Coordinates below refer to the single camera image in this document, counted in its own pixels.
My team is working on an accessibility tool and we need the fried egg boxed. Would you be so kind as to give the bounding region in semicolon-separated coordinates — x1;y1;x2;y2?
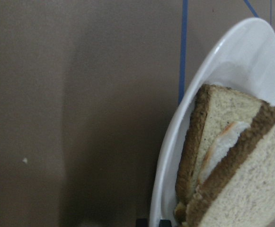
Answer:
196;121;250;186

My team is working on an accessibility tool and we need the bread slice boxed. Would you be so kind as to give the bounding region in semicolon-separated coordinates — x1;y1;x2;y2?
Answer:
186;104;275;227
174;84;265;224

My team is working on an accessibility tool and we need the white round plate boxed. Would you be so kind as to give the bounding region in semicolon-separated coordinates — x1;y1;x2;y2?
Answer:
149;17;275;227

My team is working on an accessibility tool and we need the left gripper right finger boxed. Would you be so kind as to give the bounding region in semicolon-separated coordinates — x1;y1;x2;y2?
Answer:
159;219;171;227

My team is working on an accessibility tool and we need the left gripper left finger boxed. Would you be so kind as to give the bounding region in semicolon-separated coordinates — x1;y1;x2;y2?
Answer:
135;218;148;227

